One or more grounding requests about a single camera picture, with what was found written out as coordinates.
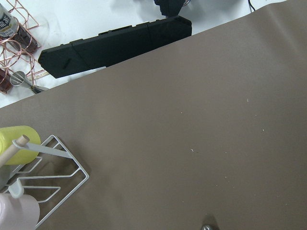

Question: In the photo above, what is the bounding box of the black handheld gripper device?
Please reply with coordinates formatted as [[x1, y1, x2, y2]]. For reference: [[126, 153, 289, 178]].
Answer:
[[154, 0, 190, 17]]

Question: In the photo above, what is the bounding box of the copper wire bottle rack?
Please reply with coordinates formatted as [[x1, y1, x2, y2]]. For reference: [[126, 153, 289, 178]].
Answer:
[[0, 0, 48, 94]]

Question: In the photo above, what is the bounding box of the long black box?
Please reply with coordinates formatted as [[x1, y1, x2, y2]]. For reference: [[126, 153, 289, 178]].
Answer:
[[38, 15, 192, 79]]

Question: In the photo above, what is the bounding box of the pink cup in rack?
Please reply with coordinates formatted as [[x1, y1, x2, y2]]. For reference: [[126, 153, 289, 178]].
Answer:
[[0, 194, 40, 230]]

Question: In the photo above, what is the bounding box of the steel jigger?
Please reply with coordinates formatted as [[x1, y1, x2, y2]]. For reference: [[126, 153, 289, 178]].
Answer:
[[10, 71, 49, 94]]

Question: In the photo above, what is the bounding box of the yellow cup in rack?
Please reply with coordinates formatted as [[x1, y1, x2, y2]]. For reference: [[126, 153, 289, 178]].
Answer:
[[0, 125, 41, 166]]

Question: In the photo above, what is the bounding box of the white wire cup rack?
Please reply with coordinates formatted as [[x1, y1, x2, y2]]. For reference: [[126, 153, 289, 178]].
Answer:
[[0, 135, 89, 229]]

